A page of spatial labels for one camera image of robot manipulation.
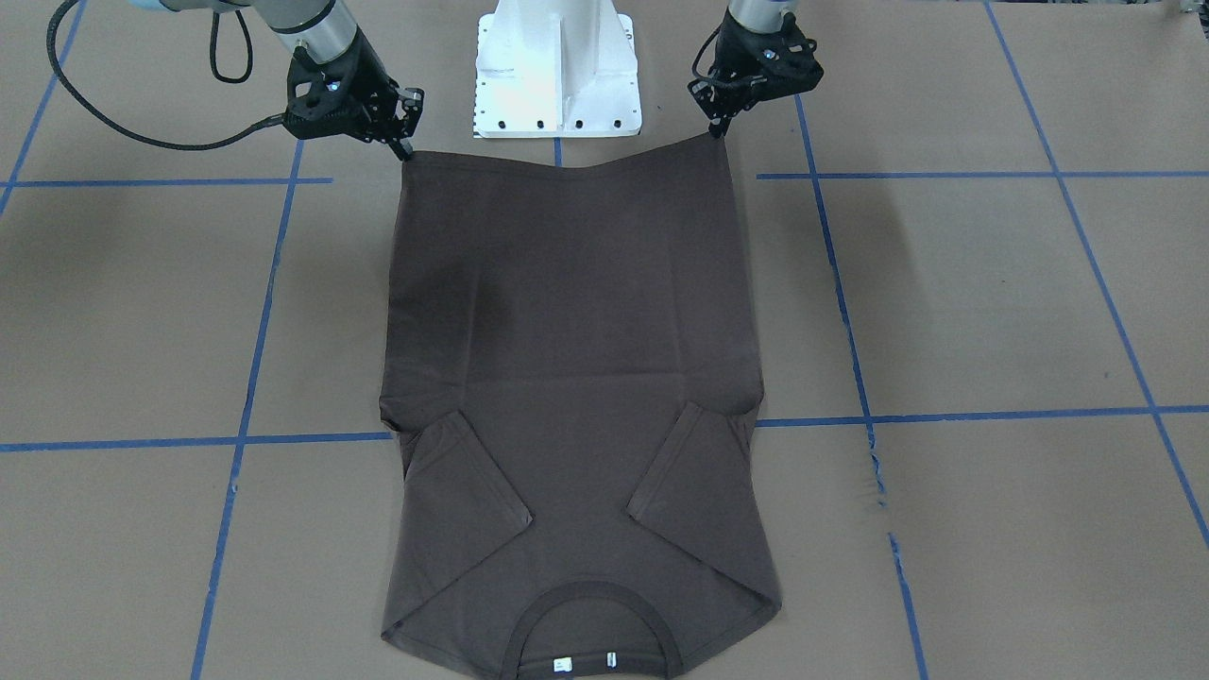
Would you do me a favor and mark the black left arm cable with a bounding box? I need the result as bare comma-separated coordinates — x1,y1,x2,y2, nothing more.
692,28,724,86

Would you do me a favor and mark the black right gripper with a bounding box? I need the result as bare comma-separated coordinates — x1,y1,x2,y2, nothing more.
284,42,424,161

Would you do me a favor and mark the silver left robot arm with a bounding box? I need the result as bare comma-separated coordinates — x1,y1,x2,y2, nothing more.
688,1,825,139

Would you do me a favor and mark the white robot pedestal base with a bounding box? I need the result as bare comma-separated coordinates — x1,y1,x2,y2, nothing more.
472,1,643,139

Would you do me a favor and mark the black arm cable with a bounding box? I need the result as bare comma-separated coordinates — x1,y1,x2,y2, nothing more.
45,0,289,152
692,28,724,86

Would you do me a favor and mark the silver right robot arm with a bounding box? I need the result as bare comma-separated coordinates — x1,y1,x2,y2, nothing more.
135,1,424,161

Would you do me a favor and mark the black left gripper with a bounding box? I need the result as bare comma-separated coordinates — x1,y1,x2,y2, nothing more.
688,8,825,139

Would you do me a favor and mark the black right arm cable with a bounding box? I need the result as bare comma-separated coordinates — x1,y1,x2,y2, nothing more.
45,0,289,152

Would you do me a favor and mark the dark brown t-shirt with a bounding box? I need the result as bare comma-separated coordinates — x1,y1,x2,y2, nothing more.
380,133,782,679

